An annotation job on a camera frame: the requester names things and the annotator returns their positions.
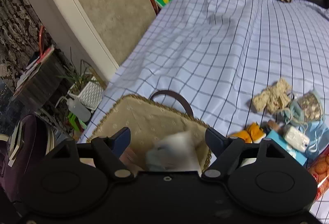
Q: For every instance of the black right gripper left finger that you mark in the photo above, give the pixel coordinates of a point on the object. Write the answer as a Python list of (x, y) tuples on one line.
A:
[(107, 152)]

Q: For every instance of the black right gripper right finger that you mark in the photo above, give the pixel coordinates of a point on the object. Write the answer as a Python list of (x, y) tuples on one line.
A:
[(227, 152)]

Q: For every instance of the white tape roll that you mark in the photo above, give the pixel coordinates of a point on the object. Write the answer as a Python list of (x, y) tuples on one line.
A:
[(183, 143)]

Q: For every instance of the cream crochet lace cloth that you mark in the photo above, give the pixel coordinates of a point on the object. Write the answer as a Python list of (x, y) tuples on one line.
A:
[(274, 98)]

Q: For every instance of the small white wipes packet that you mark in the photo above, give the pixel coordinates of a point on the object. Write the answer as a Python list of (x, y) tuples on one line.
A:
[(295, 138)]

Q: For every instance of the light blue face mask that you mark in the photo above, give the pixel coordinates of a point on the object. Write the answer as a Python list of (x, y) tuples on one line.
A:
[(162, 158)]

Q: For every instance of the green spray bottle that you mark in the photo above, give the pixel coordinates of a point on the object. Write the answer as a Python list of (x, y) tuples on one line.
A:
[(76, 123)]

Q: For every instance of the clear squeeze wash bottle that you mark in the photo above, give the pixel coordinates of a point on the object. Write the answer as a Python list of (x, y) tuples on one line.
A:
[(77, 108)]

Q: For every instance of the white ribbed plant pot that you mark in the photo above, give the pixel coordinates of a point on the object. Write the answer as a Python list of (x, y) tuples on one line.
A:
[(90, 96)]

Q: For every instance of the woven basket with floral lining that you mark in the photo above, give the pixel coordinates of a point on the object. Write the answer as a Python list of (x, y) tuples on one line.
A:
[(150, 122)]

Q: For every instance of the cleansing towel pack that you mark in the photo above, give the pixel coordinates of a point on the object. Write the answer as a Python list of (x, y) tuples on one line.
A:
[(298, 156)]

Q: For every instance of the green spiky plant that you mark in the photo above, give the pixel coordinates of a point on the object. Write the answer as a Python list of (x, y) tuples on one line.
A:
[(81, 77)]

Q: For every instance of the blue checked bed sheet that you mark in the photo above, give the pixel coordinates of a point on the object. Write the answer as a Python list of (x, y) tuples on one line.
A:
[(217, 54)]

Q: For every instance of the grey side table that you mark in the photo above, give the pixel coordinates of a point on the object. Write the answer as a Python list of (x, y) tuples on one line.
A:
[(47, 84)]

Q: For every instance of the red biscuit packet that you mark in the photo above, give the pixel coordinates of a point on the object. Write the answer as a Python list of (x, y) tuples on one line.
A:
[(319, 171)]

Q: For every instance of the purple chair cushion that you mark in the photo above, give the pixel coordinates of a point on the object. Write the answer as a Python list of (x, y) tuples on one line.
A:
[(35, 135)]

